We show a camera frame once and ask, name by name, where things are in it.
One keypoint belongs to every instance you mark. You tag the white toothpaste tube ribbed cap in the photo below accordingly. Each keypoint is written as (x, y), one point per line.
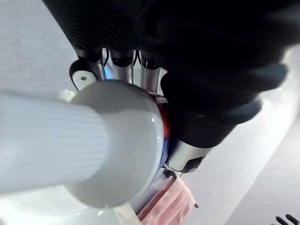
(98, 140)

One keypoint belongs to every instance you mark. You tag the black slotted drain grille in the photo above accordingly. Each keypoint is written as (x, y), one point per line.
(289, 220)

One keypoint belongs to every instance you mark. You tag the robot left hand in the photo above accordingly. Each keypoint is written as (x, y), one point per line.
(201, 58)

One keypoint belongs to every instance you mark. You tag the white ceramic washbasin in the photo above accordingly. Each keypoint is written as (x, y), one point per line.
(35, 208)

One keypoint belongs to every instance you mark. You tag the pink folded face mask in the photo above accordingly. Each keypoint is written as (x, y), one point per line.
(168, 206)

